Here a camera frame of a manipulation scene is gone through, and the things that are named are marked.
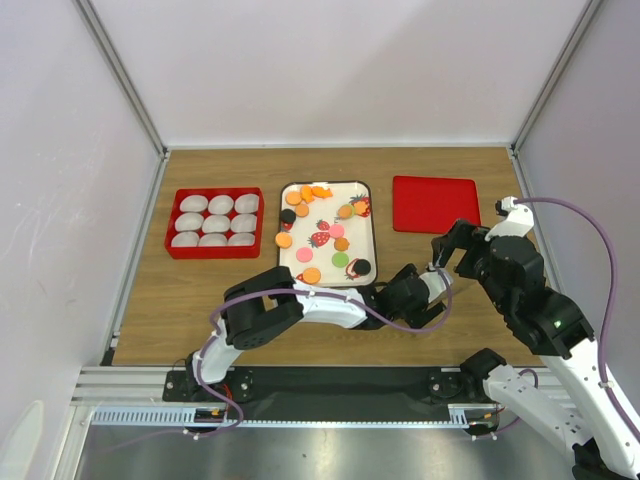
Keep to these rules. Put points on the orange flower cookie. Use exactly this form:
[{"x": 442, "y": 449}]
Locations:
[{"x": 306, "y": 194}]

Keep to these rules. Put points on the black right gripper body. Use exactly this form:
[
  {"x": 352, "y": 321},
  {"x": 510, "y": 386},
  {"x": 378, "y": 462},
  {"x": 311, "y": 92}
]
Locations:
[{"x": 473, "y": 261}]

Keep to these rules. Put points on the orange round cookie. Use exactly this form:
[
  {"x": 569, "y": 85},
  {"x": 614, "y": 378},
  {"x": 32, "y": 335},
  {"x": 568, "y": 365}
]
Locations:
[
  {"x": 293, "y": 198},
  {"x": 302, "y": 210},
  {"x": 283, "y": 240},
  {"x": 311, "y": 275}
]

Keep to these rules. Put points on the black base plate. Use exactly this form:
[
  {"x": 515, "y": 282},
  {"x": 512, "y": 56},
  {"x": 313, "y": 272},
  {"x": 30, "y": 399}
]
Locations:
[{"x": 353, "y": 394}]

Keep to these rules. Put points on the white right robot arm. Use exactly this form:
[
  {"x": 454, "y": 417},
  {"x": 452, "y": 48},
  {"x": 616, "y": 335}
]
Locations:
[{"x": 602, "y": 436}]

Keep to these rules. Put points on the orange scalloped cookie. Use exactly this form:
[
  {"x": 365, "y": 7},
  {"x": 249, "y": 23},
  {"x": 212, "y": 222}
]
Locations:
[{"x": 341, "y": 244}]

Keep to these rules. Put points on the aluminium frame rail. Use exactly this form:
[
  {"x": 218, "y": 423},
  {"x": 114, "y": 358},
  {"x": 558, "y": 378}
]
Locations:
[{"x": 120, "y": 385}]

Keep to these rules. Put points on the orange fish shaped cookie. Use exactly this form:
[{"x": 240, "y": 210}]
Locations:
[{"x": 321, "y": 192}]

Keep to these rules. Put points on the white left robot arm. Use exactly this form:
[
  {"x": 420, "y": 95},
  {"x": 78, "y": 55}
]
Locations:
[{"x": 260, "y": 309}]

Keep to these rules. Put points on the pink round cookie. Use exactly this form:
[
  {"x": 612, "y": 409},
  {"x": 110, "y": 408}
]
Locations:
[
  {"x": 336, "y": 231},
  {"x": 304, "y": 255}
]

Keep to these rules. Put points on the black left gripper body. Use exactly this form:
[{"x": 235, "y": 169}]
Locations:
[{"x": 415, "y": 317}]

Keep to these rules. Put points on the red box lid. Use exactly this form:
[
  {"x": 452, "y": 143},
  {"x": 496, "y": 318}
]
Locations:
[{"x": 431, "y": 205}]

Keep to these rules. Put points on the white strawberry print tray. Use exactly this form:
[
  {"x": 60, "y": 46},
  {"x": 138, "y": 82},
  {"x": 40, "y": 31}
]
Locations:
[{"x": 350, "y": 206}]

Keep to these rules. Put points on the green round cookie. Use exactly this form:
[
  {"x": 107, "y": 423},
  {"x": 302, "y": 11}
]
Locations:
[
  {"x": 340, "y": 259},
  {"x": 350, "y": 207}
]

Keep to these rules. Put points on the white slotted cable duct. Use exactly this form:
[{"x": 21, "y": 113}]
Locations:
[{"x": 192, "y": 417}]

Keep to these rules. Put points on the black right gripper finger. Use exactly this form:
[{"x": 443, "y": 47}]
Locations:
[
  {"x": 443, "y": 248},
  {"x": 461, "y": 232}
]

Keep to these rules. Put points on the red compartment cookie box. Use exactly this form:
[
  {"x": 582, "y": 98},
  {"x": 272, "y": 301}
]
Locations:
[{"x": 215, "y": 223}]

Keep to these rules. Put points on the black round cookie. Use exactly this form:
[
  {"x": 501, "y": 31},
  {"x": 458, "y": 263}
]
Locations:
[
  {"x": 287, "y": 216},
  {"x": 361, "y": 267}
]

